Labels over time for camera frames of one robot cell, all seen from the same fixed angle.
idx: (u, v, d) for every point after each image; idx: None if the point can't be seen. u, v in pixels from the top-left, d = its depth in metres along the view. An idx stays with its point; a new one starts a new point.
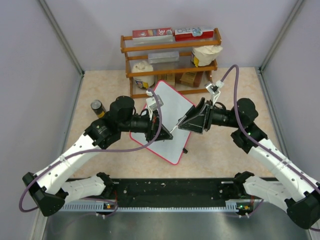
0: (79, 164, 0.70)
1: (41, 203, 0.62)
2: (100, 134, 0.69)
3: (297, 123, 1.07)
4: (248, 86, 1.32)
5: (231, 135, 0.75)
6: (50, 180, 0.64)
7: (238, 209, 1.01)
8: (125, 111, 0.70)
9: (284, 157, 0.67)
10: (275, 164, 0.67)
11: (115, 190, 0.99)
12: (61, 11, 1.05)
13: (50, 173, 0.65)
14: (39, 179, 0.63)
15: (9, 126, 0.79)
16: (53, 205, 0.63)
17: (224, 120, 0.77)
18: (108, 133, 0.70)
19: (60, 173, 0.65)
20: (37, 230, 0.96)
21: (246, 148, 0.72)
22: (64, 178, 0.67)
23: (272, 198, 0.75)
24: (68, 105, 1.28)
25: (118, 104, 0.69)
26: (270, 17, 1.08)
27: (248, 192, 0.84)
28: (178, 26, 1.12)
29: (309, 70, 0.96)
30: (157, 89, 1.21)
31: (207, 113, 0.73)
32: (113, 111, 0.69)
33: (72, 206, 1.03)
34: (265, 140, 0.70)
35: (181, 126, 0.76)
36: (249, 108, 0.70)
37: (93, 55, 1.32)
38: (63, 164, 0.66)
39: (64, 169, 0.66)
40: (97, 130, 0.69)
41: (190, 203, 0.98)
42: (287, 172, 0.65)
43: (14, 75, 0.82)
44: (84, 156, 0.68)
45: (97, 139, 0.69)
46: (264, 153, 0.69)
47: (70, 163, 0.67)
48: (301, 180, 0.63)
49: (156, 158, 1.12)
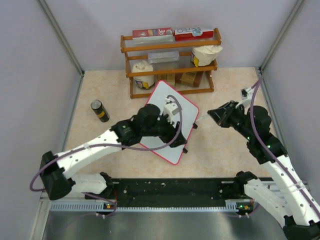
0: (99, 156, 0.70)
1: (53, 187, 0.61)
2: (125, 134, 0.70)
3: (297, 123, 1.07)
4: (248, 86, 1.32)
5: (247, 146, 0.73)
6: (70, 163, 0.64)
7: (238, 209, 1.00)
8: (151, 119, 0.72)
9: (298, 181, 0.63)
10: (287, 185, 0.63)
11: (115, 190, 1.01)
12: (61, 11, 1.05)
13: (71, 156, 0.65)
14: (59, 160, 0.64)
15: (9, 125, 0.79)
16: (61, 191, 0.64)
17: (237, 124, 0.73)
18: (131, 135, 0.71)
19: (81, 159, 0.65)
20: (37, 230, 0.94)
21: (261, 160, 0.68)
22: (80, 165, 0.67)
23: (270, 208, 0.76)
24: (68, 105, 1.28)
25: (149, 110, 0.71)
26: (270, 17, 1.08)
27: (247, 193, 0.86)
28: (178, 26, 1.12)
29: (309, 70, 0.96)
30: (158, 88, 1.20)
31: (228, 108, 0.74)
32: (140, 115, 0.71)
33: (72, 206, 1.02)
34: (283, 156, 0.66)
35: (207, 112, 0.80)
36: (262, 113, 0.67)
37: (93, 55, 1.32)
38: (85, 151, 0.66)
39: (84, 156, 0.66)
40: (122, 130, 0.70)
41: (189, 203, 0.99)
42: (298, 196, 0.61)
43: (15, 75, 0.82)
44: (107, 149, 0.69)
45: (121, 136, 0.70)
46: (279, 172, 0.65)
47: (92, 153, 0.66)
48: (310, 207, 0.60)
49: (156, 158, 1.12)
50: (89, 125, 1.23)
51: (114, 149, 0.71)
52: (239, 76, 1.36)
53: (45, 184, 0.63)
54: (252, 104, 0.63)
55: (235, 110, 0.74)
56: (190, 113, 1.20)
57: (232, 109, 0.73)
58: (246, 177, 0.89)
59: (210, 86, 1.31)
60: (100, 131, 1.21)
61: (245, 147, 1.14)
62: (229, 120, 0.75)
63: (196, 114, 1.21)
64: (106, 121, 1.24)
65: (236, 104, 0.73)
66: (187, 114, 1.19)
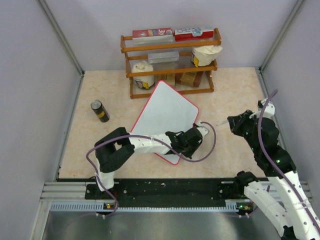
0: (153, 149, 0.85)
1: (118, 155, 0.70)
2: (175, 141, 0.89)
3: (297, 123, 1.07)
4: (248, 86, 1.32)
5: (254, 158, 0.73)
6: (138, 144, 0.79)
7: (238, 210, 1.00)
8: (195, 140, 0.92)
9: (304, 199, 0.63)
10: (293, 202, 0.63)
11: (115, 190, 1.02)
12: (62, 11, 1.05)
13: (139, 139, 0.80)
14: (131, 138, 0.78)
15: (9, 125, 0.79)
16: (118, 163, 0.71)
17: (247, 133, 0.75)
18: (176, 145, 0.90)
19: (145, 145, 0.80)
20: (37, 230, 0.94)
21: (269, 174, 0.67)
22: (138, 150, 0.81)
23: (269, 215, 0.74)
24: (68, 105, 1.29)
25: (196, 131, 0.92)
26: (270, 18, 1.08)
27: (247, 194, 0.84)
28: (178, 26, 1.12)
29: (309, 70, 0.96)
30: (158, 88, 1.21)
31: (242, 117, 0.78)
32: (190, 133, 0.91)
33: (73, 206, 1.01)
34: (292, 173, 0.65)
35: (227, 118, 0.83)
36: (269, 125, 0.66)
37: (93, 55, 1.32)
38: (151, 140, 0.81)
39: (149, 144, 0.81)
40: (174, 138, 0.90)
41: (189, 203, 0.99)
42: (302, 214, 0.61)
43: (14, 74, 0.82)
44: (163, 147, 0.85)
45: (172, 142, 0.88)
46: (286, 188, 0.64)
47: (154, 144, 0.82)
48: (312, 226, 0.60)
49: (156, 158, 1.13)
50: (89, 126, 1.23)
51: (164, 151, 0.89)
52: (239, 76, 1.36)
53: (105, 152, 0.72)
54: (261, 114, 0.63)
55: (248, 120, 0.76)
56: (191, 112, 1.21)
57: (246, 119, 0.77)
58: (246, 177, 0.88)
59: (210, 86, 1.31)
60: (100, 131, 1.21)
61: (245, 147, 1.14)
62: (240, 129, 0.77)
63: (195, 114, 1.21)
64: (105, 121, 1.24)
65: (251, 114, 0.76)
66: (188, 113, 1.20)
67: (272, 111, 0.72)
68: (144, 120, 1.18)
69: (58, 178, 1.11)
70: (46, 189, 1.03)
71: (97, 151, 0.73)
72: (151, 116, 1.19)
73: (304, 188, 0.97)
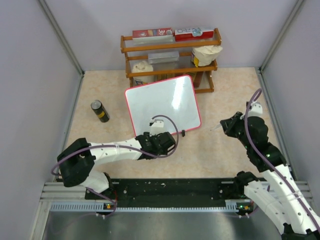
0: (121, 156, 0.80)
1: (78, 168, 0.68)
2: (147, 146, 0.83)
3: (297, 123, 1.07)
4: (248, 86, 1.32)
5: (247, 154, 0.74)
6: (100, 154, 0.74)
7: (238, 209, 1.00)
8: (164, 145, 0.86)
9: (296, 190, 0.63)
10: (285, 193, 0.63)
11: (115, 190, 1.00)
12: (62, 10, 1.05)
13: (102, 148, 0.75)
14: (92, 149, 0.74)
15: (9, 125, 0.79)
16: (80, 176, 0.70)
17: (239, 133, 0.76)
18: (149, 148, 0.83)
19: (109, 153, 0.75)
20: (37, 230, 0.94)
21: (261, 169, 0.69)
22: (104, 159, 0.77)
23: (269, 213, 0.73)
24: (68, 104, 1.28)
25: (169, 136, 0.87)
26: (270, 17, 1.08)
27: (247, 194, 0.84)
28: (178, 26, 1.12)
29: (310, 70, 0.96)
30: (180, 80, 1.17)
31: (233, 118, 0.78)
32: (162, 136, 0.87)
33: (73, 206, 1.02)
34: (282, 165, 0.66)
35: (220, 122, 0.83)
36: (259, 123, 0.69)
37: (93, 55, 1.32)
38: (116, 147, 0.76)
39: (113, 152, 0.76)
40: (145, 142, 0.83)
41: (190, 203, 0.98)
42: (296, 205, 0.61)
43: (15, 74, 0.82)
44: (132, 153, 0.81)
45: (143, 145, 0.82)
46: (278, 180, 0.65)
47: (120, 152, 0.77)
48: (307, 216, 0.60)
49: (156, 158, 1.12)
50: (88, 126, 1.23)
51: (136, 156, 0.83)
52: (239, 76, 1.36)
53: (65, 168, 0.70)
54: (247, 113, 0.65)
55: (239, 120, 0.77)
56: (190, 123, 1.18)
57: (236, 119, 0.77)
58: (246, 177, 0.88)
59: (210, 86, 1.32)
60: (100, 131, 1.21)
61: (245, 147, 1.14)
62: (233, 129, 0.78)
63: (193, 126, 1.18)
64: (105, 121, 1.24)
65: (241, 115, 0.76)
66: (186, 123, 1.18)
67: (260, 110, 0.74)
68: (149, 104, 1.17)
69: (58, 178, 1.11)
70: (46, 189, 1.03)
71: (61, 165, 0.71)
72: (158, 103, 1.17)
73: (304, 189, 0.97)
